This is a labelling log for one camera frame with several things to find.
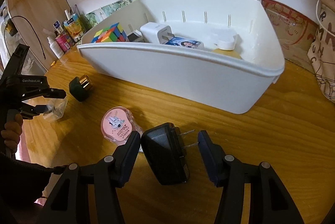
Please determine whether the clear box with blue label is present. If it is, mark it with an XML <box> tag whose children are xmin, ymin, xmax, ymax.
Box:
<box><xmin>165</xmin><ymin>37</ymin><xmax>204</xmax><ymax>50</ymax></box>

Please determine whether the brown cartoon cardboard sheet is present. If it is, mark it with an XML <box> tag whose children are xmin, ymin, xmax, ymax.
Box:
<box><xmin>261</xmin><ymin>0</ymin><xmax>318</xmax><ymax>73</ymax></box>

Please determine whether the person's left hand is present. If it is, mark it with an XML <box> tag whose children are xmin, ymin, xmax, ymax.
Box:
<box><xmin>1</xmin><ymin>114</ymin><xmax>23</xmax><ymax>153</ymax></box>

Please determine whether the black power adapter plug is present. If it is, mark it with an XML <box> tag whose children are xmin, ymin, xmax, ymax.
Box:
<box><xmin>140</xmin><ymin>123</ymin><xmax>192</xmax><ymax>186</ymax></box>

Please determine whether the colourful rubiks cube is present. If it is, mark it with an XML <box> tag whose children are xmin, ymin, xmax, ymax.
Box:
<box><xmin>91</xmin><ymin>22</ymin><xmax>128</xmax><ymax>43</ymax></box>

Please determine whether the pink correction tape dispenser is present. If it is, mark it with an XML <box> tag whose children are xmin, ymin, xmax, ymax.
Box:
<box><xmin>100</xmin><ymin>106</ymin><xmax>143</xmax><ymax>146</ymax></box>

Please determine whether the black cable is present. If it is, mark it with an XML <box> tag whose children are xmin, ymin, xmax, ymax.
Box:
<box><xmin>4</xmin><ymin>15</ymin><xmax>47</xmax><ymax>60</ymax></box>

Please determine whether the beige printed fabric bag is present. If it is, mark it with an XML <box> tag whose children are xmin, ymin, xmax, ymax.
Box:
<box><xmin>308</xmin><ymin>0</ymin><xmax>334</xmax><ymax>102</ymax></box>

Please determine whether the white square charger block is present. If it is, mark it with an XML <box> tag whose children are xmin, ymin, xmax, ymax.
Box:
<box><xmin>140</xmin><ymin>22</ymin><xmax>174</xmax><ymax>44</ymax></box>

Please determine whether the clear plastic small box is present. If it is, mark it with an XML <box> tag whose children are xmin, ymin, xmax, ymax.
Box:
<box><xmin>43</xmin><ymin>97</ymin><xmax>68</xmax><ymax>123</ymax></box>

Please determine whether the pink cylindrical can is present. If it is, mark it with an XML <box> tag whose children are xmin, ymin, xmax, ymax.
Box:
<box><xmin>55</xmin><ymin>33</ymin><xmax>72</xmax><ymax>53</ymax></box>

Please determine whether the white compact digital camera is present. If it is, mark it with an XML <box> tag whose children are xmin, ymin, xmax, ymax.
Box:
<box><xmin>127</xmin><ymin>30</ymin><xmax>144</xmax><ymax>42</ymax></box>

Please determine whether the dark green perfume bottle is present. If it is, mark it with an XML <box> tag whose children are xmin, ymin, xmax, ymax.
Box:
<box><xmin>69</xmin><ymin>74</ymin><xmax>93</xmax><ymax>102</ymax></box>

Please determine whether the small white bottle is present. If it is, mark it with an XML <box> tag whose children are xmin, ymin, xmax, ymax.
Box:
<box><xmin>47</xmin><ymin>37</ymin><xmax>64</xmax><ymax>59</ymax></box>

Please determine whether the white cable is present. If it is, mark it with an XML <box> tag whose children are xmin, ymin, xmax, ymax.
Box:
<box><xmin>315</xmin><ymin>0</ymin><xmax>335</xmax><ymax>38</ymax></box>

